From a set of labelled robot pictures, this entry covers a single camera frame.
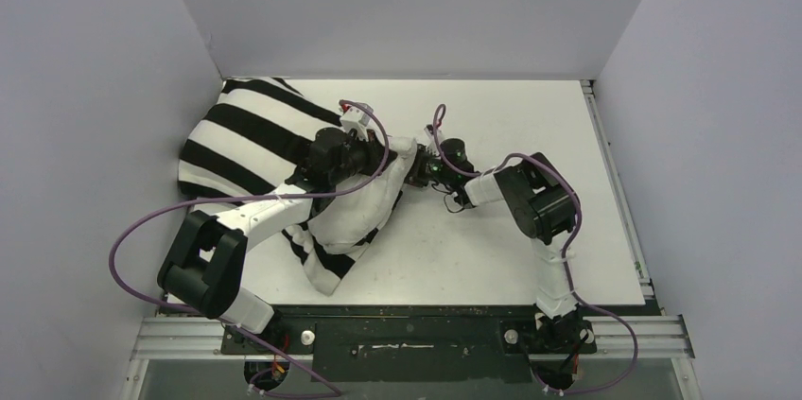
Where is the black metal base rail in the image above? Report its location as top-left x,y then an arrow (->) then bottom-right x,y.
123,304 -> 701,399

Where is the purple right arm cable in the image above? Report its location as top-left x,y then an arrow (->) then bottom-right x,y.
426,104 -> 590,270

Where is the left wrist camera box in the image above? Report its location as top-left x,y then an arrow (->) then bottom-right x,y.
340,103 -> 373,138

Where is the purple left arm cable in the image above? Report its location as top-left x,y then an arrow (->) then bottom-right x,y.
108,98 -> 395,323

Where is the white pillow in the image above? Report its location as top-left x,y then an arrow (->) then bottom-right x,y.
295,133 -> 423,296

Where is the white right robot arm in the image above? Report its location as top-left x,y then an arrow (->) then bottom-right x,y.
406,138 -> 579,351

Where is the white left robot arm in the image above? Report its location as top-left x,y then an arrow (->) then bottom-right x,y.
157,128 -> 393,353

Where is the black white striped pillowcase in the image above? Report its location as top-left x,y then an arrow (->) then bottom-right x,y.
175,77 -> 353,204

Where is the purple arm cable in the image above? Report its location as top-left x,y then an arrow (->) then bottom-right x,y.
108,98 -> 395,323
426,104 -> 590,270

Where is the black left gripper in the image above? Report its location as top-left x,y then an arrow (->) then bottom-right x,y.
330,128 -> 397,186

